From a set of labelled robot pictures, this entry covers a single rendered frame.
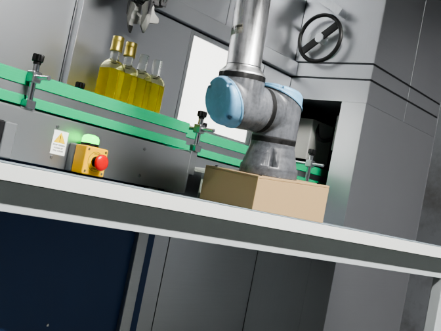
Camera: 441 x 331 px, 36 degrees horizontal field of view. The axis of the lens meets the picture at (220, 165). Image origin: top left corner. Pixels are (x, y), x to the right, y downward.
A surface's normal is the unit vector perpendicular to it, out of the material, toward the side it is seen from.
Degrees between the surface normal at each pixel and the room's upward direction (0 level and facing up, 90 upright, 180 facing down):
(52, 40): 90
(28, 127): 90
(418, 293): 90
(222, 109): 102
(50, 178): 90
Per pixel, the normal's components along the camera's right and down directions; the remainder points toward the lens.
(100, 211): 0.56, 0.07
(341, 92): -0.62, -0.16
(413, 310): -0.80, -0.18
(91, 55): 0.76, 0.12
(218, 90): -0.78, 0.02
